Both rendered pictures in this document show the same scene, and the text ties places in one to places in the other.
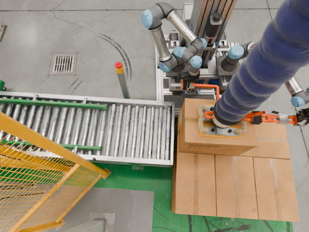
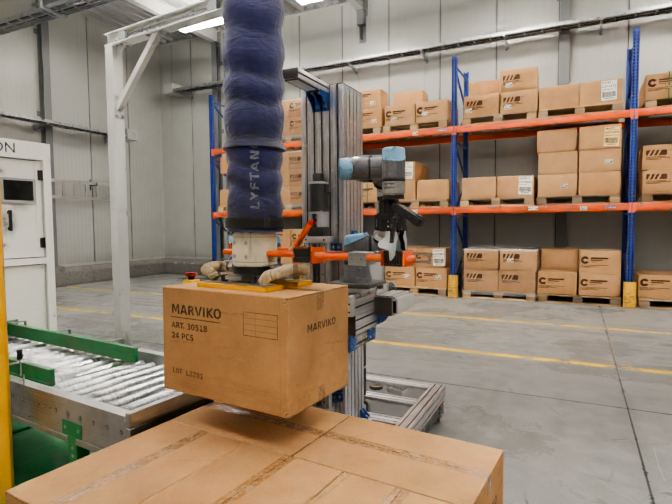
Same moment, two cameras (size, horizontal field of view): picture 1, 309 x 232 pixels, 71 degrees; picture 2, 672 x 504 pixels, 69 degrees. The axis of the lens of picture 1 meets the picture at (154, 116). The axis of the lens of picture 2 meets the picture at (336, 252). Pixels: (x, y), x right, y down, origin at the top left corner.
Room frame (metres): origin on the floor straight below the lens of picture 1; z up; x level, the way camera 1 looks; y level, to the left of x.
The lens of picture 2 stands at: (-0.87, -1.76, 1.31)
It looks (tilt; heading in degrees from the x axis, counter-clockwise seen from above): 3 degrees down; 29
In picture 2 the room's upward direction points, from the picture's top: straight up
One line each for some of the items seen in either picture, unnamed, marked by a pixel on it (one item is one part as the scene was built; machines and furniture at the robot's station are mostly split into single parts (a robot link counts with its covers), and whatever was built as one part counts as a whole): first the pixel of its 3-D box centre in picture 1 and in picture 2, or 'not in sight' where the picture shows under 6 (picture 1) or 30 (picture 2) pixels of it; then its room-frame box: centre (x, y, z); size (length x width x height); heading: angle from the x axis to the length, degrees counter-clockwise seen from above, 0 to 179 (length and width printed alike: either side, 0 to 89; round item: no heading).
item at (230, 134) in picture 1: (220, 130); (238, 282); (0.53, -0.55, 1.10); 0.34 x 0.10 x 0.05; 89
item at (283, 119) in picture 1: (282, 119); (361, 258); (0.61, -1.02, 1.20); 0.07 x 0.07 x 0.04; 89
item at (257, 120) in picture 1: (255, 117); (308, 254); (0.62, -0.81, 1.20); 0.10 x 0.08 x 0.06; 179
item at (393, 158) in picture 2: not in sight; (393, 164); (0.61, -1.14, 1.50); 0.09 x 0.08 x 0.11; 26
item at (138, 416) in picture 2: (172, 132); (197, 393); (0.65, -0.20, 0.58); 0.70 x 0.03 x 0.06; 178
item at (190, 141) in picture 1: (213, 128); (256, 336); (0.62, -0.56, 0.88); 0.60 x 0.40 x 0.40; 89
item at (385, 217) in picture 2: (308, 113); (391, 213); (0.61, -1.13, 1.35); 0.09 x 0.08 x 0.12; 89
